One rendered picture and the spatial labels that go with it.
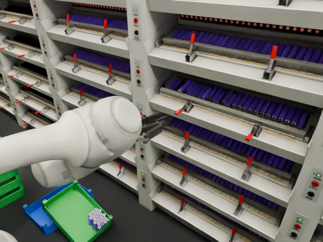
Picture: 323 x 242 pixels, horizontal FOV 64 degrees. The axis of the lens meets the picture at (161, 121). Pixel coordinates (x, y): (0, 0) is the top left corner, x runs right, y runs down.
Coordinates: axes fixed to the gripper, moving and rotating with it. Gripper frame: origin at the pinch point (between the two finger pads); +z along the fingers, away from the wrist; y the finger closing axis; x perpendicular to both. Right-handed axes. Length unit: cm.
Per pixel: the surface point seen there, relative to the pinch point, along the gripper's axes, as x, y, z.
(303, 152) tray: -1.8, 41.7, 17.3
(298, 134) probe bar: 2.0, 38.8, 20.2
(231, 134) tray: -4.4, 19.3, 17.5
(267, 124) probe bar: 2.2, 29.4, 20.1
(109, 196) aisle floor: -70, -45, 20
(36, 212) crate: -74, -68, -13
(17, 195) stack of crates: -72, -86, -14
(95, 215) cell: -64, -34, 1
